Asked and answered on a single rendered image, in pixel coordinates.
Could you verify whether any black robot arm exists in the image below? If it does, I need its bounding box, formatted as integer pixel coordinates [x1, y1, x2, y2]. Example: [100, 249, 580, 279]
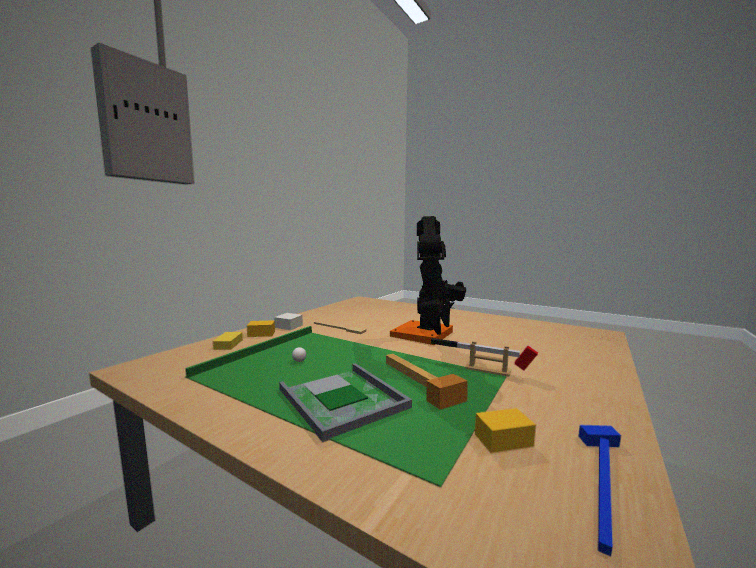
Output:
[417, 216, 466, 330]

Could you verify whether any blue putter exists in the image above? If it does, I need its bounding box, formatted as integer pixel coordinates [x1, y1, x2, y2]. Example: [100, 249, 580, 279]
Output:
[578, 425, 622, 557]

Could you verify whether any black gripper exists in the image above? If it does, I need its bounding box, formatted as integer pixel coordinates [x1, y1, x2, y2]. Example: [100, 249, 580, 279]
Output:
[418, 278, 455, 335]

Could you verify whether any wooden mallet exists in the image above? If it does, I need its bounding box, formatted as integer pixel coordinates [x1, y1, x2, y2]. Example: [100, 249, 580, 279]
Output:
[386, 354, 468, 410]

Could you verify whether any green putting mat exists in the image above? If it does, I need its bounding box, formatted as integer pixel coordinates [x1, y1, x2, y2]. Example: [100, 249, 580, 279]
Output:
[186, 333, 507, 487]

